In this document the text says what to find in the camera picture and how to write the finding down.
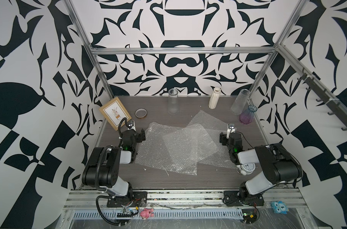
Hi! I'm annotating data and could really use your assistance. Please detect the bubble wrap sheet around vase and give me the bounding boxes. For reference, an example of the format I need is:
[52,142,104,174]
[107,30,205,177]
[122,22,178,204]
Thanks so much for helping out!
[187,110,228,131]

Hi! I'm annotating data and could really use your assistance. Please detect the purple blue glass vase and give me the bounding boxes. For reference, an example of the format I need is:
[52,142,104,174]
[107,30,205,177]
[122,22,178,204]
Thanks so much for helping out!
[239,105,257,125]

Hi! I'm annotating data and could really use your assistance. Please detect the bubble wrap around white vase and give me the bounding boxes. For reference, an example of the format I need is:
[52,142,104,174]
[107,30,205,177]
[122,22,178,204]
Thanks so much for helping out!
[163,124,218,175]

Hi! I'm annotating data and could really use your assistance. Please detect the iridescent bubble wrap bundle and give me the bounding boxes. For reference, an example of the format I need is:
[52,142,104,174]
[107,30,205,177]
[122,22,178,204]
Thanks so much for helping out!
[199,129,236,169]

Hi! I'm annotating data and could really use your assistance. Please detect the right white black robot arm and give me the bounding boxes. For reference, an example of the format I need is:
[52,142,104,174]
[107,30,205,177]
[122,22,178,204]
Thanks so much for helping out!
[219,131,303,200]

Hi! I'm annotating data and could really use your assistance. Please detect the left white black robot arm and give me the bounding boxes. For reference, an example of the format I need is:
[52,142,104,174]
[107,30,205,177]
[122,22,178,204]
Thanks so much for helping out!
[81,129,146,199]

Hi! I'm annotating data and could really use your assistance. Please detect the brown tape roll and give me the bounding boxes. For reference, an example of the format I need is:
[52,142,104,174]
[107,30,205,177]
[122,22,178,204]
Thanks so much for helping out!
[135,108,148,119]

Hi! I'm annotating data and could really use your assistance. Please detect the white alarm clock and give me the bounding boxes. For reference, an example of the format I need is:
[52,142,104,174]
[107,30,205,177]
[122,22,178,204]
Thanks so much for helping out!
[236,163,256,176]

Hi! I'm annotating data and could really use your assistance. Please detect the wooden framed picture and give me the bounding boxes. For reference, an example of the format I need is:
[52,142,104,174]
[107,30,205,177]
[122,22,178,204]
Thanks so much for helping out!
[100,97,131,131]

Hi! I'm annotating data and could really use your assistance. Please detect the right circuit board with led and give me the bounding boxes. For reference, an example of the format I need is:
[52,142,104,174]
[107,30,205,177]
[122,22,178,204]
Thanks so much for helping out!
[241,210,259,225]

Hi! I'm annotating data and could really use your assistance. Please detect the left green circuit board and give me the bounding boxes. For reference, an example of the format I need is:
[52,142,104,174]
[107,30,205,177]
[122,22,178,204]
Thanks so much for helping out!
[116,208,139,218]

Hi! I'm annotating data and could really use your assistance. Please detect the pink pig toy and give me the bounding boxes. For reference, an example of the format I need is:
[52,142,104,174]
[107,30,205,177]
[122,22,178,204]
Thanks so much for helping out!
[140,208,154,220]

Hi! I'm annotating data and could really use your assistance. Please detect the blue owl toy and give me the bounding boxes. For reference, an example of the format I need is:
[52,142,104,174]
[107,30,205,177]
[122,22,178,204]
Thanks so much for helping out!
[271,201,289,214]

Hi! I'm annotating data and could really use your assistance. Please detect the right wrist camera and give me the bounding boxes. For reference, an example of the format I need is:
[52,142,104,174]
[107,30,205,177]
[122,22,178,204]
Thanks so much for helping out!
[226,123,236,139]

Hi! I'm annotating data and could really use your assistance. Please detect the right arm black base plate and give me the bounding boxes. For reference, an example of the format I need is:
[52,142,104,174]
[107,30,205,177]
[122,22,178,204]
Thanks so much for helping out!
[222,190,265,207]

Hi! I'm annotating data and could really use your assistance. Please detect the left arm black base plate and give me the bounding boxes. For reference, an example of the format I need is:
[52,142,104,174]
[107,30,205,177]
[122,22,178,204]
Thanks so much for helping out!
[107,191,148,208]

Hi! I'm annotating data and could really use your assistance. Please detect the white slotted cable duct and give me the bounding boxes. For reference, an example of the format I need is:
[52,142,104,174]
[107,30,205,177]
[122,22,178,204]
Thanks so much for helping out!
[73,209,244,220]

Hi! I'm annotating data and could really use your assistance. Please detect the black hook rail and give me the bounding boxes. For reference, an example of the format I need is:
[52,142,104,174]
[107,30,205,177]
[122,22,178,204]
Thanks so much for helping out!
[298,68,347,131]

